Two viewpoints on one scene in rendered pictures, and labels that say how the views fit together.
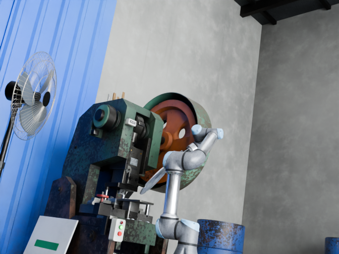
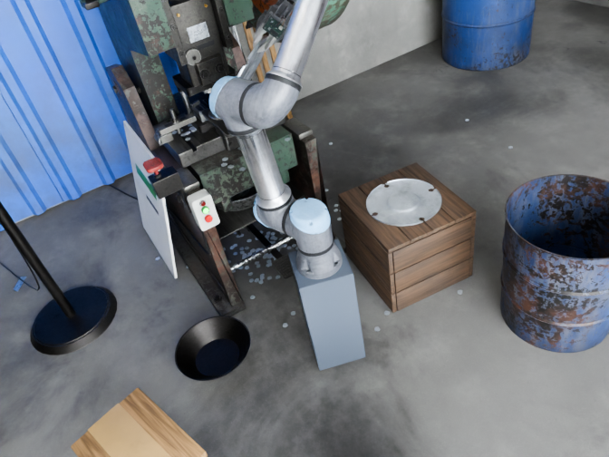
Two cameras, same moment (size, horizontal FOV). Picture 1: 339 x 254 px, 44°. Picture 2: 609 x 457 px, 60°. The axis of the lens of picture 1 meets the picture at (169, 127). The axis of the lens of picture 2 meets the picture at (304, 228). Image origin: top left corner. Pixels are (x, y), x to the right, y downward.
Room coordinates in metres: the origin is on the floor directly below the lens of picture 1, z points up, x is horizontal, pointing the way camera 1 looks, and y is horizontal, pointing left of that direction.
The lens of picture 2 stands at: (1.39, -0.65, 1.65)
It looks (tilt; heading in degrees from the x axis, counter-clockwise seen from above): 40 degrees down; 21
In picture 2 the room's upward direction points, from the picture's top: 12 degrees counter-clockwise
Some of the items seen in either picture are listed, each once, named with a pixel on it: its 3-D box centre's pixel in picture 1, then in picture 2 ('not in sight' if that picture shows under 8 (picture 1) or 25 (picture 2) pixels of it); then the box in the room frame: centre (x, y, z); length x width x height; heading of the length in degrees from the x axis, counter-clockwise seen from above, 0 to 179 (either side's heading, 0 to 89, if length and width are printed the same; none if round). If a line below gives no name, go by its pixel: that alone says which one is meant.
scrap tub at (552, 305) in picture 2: not in sight; (564, 266); (2.81, -1.01, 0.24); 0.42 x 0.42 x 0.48
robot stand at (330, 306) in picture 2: not in sight; (328, 306); (2.56, -0.22, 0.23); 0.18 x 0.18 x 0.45; 26
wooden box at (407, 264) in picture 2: not in sight; (405, 235); (3.01, -0.44, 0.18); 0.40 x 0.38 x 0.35; 37
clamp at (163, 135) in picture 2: (100, 198); (173, 121); (2.97, 0.40, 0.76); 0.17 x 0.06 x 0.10; 135
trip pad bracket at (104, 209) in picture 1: (100, 217); (170, 193); (2.71, 0.34, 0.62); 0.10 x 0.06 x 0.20; 135
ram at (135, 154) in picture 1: (129, 165); (196, 37); (3.06, 0.25, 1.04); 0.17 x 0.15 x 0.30; 45
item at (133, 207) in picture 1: (133, 209); (234, 131); (2.96, 0.16, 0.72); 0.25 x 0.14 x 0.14; 45
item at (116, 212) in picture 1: (116, 214); (218, 123); (3.09, 0.28, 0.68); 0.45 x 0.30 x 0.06; 135
